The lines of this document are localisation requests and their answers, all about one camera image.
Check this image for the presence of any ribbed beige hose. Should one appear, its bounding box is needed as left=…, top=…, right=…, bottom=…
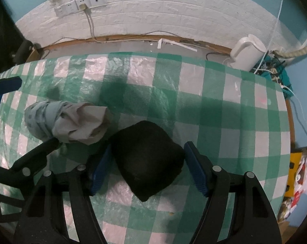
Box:
left=277, top=43, right=307, bottom=58

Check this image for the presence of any yellow box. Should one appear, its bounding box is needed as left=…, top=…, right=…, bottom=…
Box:
left=278, top=146, right=307, bottom=221

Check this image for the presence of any dark furniture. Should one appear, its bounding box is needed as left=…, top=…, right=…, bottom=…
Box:
left=0, top=0, right=25, bottom=78

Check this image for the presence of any teal bag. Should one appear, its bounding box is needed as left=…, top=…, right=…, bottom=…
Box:
left=255, top=56, right=294, bottom=97

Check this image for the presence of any white cord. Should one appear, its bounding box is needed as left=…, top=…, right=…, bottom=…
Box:
left=266, top=0, right=286, bottom=55

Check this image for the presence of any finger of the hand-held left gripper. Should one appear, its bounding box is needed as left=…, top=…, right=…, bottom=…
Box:
left=0, top=76, right=23, bottom=99
left=0, top=138, right=61, bottom=191

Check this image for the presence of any black cylindrical object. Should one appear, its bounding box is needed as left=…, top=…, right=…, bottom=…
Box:
left=12, top=40, right=34, bottom=64

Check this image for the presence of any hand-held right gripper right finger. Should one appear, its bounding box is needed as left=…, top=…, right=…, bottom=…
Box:
left=183, top=141, right=282, bottom=244

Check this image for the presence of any white electric kettle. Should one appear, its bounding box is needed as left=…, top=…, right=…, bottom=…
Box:
left=223, top=34, right=267, bottom=72

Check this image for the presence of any dotted cloth bundle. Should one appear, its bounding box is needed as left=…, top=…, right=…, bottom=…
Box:
left=24, top=100, right=113, bottom=145

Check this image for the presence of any green checked plastic tablecloth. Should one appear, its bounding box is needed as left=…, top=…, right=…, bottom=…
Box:
left=0, top=52, right=291, bottom=244

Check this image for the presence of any black soft cloth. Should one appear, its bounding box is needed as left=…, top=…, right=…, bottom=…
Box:
left=109, top=121, right=186, bottom=202

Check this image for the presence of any white plastic strip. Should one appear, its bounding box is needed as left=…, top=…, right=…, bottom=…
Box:
left=157, top=38, right=197, bottom=52

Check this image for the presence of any grey plug cable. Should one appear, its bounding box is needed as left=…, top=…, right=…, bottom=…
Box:
left=78, top=4, right=97, bottom=41

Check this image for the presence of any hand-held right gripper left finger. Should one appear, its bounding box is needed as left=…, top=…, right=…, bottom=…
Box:
left=14, top=144, right=113, bottom=244

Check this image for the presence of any black cable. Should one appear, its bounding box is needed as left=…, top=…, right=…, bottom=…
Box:
left=206, top=52, right=231, bottom=60

